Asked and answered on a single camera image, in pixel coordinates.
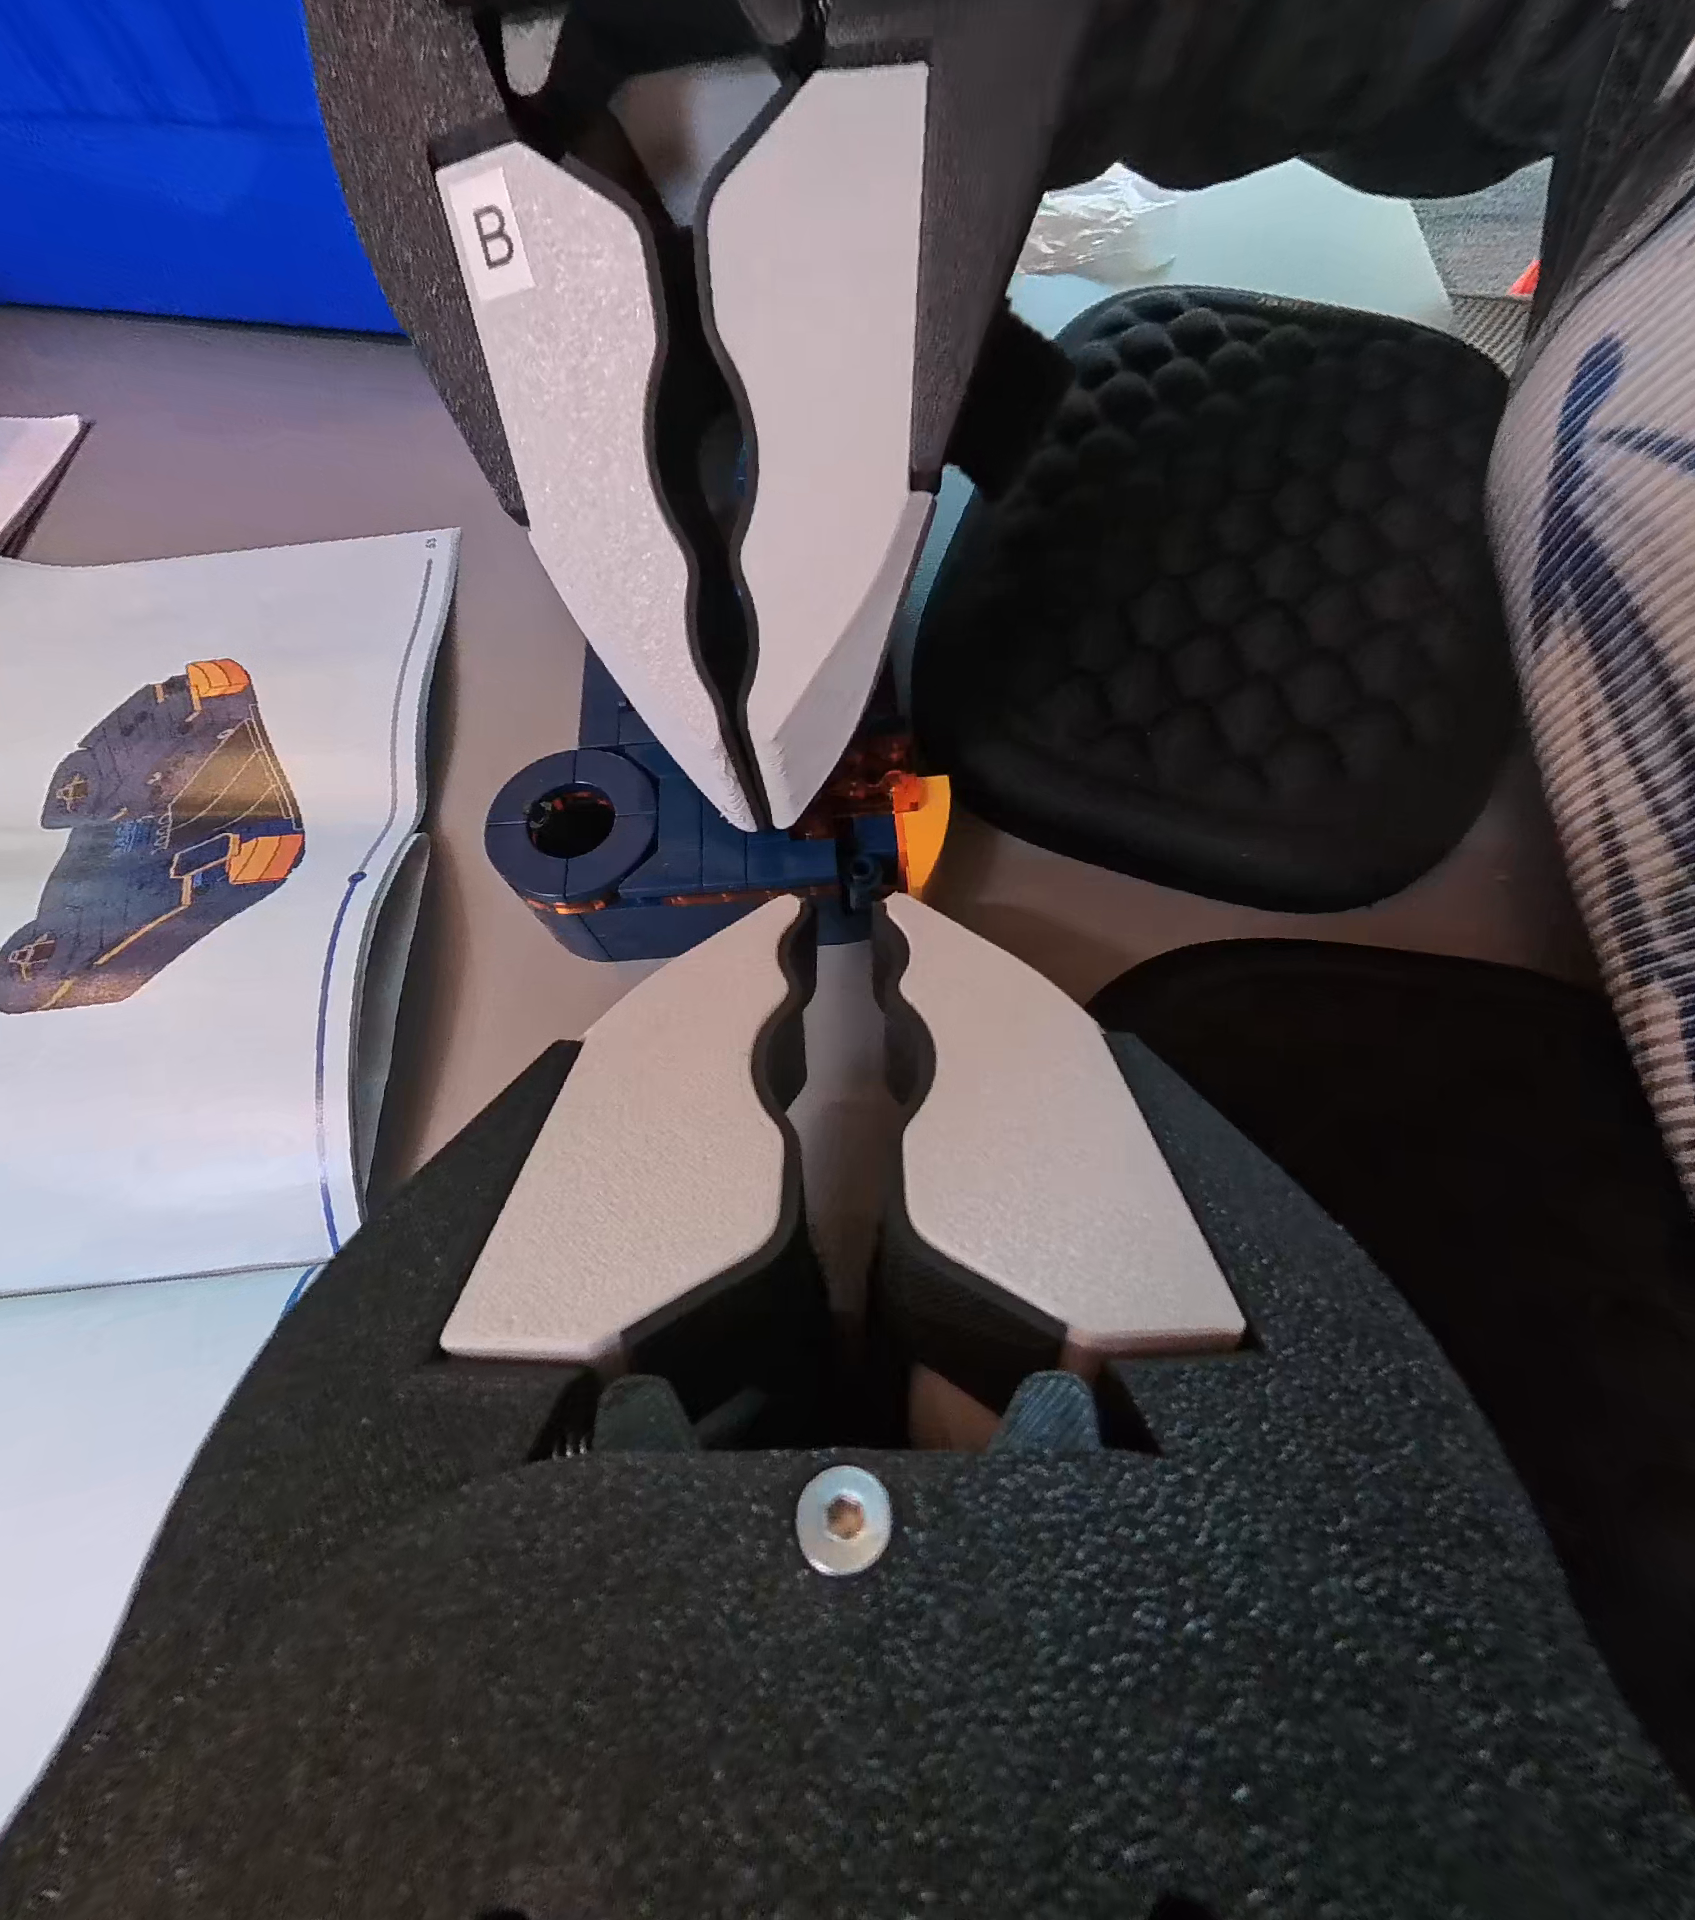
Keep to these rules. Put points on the black bumpy cushion pad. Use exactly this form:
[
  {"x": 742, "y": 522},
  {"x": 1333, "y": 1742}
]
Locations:
[{"x": 1237, "y": 600}]

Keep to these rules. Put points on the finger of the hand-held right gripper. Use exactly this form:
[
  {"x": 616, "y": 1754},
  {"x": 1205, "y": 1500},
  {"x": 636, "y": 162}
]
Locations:
[
  {"x": 576, "y": 450},
  {"x": 831, "y": 450}
]

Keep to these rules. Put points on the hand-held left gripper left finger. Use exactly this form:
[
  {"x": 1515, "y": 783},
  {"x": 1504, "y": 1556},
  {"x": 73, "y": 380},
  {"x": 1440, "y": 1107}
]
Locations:
[{"x": 624, "y": 1185}]

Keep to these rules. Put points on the blue orange brick model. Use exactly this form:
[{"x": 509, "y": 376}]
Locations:
[{"x": 668, "y": 871}]

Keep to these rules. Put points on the person's white blue sweater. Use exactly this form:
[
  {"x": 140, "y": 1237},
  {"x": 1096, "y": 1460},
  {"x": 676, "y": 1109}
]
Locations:
[{"x": 1658, "y": 749}]

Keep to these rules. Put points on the crumpled clear plastic wrap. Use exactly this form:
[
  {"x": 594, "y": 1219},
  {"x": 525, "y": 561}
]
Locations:
[{"x": 1103, "y": 225}]

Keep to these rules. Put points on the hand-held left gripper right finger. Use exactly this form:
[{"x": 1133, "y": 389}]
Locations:
[{"x": 1057, "y": 1185}]

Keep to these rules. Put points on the instruction booklet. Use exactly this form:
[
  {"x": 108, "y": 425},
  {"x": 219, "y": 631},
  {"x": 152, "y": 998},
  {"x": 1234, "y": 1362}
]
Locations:
[{"x": 114, "y": 1124}]

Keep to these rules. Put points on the blue plastic bin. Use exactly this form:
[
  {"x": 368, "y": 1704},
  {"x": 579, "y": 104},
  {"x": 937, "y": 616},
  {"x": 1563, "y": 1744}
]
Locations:
[{"x": 114, "y": 148}]

